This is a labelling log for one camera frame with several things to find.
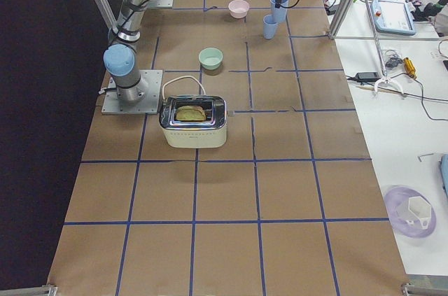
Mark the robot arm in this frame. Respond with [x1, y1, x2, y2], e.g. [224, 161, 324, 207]
[103, 0, 148, 104]

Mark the mint green bowl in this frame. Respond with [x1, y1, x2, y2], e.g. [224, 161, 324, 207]
[198, 47, 223, 70]

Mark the white hexagonal cup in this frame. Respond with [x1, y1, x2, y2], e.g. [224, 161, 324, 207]
[396, 196, 432, 230]

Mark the black power adapter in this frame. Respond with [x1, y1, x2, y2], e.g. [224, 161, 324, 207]
[355, 72, 381, 83]

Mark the pink bowl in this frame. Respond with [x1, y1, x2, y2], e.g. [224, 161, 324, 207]
[227, 0, 250, 19]

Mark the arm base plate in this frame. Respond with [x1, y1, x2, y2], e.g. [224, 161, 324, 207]
[101, 69, 163, 115]

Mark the white power cord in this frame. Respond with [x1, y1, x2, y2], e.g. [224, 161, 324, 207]
[162, 76, 207, 104]

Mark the blue cup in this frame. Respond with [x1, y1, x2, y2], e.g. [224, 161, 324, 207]
[270, 0, 289, 23]
[263, 14, 279, 40]

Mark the bread slice in toaster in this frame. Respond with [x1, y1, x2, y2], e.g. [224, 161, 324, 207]
[175, 105, 207, 122]

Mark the blue teach pendant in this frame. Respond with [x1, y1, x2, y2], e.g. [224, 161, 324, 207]
[370, 0, 417, 36]

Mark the white claw grabber tool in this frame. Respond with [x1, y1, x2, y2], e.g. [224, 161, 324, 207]
[364, 0, 405, 97]

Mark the cream toaster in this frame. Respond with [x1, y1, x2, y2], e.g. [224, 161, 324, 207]
[159, 94, 228, 148]

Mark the yellow screwdriver tool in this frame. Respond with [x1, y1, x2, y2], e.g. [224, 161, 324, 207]
[403, 57, 417, 80]

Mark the purple round plate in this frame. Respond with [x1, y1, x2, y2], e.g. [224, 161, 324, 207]
[384, 186, 437, 238]

